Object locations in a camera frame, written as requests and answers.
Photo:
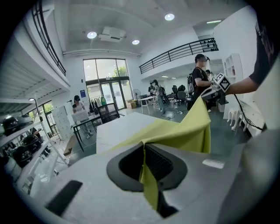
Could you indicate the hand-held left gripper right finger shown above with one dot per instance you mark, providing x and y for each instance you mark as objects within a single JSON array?
[{"x": 162, "y": 164}]

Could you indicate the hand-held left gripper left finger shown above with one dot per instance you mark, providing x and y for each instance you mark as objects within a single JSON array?
[{"x": 113, "y": 170}]

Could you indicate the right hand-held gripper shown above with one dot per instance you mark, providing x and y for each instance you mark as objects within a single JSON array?
[{"x": 223, "y": 84}]

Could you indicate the yellow-green tablecloth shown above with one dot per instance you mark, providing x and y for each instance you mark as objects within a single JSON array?
[{"x": 188, "y": 133}]

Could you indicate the person's right forearm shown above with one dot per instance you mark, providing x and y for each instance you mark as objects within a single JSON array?
[{"x": 240, "y": 86}]

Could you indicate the black office chair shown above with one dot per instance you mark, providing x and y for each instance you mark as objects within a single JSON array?
[{"x": 181, "y": 96}]

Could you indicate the white power strip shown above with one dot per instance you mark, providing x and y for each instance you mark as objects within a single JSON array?
[{"x": 179, "y": 112}]

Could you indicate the white stool with curved legs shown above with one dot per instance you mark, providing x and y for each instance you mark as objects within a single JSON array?
[{"x": 233, "y": 113}]

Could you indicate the white cubby shelf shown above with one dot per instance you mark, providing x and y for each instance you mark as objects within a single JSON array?
[{"x": 233, "y": 67}]

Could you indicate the white marble table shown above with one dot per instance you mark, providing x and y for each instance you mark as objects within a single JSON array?
[{"x": 122, "y": 129}]

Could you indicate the black curved mezzanine railing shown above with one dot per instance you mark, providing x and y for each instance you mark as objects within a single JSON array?
[{"x": 175, "y": 54}]

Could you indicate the flat cardboard sheet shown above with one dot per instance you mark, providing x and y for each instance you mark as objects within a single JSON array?
[{"x": 69, "y": 145}]

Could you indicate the white drawer cabinet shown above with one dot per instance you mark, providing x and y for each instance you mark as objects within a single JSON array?
[{"x": 253, "y": 116}]

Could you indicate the white folding table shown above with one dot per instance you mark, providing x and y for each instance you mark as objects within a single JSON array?
[{"x": 147, "y": 99}]

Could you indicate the black mesh chair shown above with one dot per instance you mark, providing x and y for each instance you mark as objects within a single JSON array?
[{"x": 108, "y": 113}]

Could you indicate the white box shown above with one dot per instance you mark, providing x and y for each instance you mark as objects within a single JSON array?
[{"x": 79, "y": 116}]

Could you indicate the person's black shirt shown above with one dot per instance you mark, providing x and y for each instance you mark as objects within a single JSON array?
[{"x": 263, "y": 63}]

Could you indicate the cardboard box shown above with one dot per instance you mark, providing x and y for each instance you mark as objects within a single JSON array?
[{"x": 131, "y": 103}]

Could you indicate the clothes rack with garments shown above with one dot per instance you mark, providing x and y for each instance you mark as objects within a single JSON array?
[{"x": 97, "y": 105}]

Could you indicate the black standing fan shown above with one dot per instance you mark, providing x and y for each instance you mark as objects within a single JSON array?
[{"x": 136, "y": 93}]

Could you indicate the white metal shelf rack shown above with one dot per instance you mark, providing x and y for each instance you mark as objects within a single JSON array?
[{"x": 47, "y": 148}]

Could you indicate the white locker cabinet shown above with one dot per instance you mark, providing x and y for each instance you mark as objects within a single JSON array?
[{"x": 61, "y": 122}]

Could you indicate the long ceiling light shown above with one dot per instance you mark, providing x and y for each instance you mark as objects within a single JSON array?
[{"x": 214, "y": 21}]

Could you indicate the glass entrance door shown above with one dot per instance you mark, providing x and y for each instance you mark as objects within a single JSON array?
[{"x": 107, "y": 85}]

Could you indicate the round ceiling light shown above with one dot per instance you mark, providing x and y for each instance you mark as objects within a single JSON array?
[
  {"x": 92, "y": 35},
  {"x": 135, "y": 42},
  {"x": 169, "y": 16}
]

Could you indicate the black helmet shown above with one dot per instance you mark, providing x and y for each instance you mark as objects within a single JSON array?
[
  {"x": 22, "y": 156},
  {"x": 31, "y": 142},
  {"x": 9, "y": 125}
]

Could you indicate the white ceiling air conditioner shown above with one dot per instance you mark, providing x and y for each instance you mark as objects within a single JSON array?
[{"x": 111, "y": 33}]

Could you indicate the black balcony railing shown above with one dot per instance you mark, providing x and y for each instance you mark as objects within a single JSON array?
[{"x": 47, "y": 41}]

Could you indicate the black frame desk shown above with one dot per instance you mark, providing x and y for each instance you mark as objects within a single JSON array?
[{"x": 76, "y": 129}]

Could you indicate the blue wall poster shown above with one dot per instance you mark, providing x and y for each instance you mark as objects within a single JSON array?
[{"x": 82, "y": 93}]

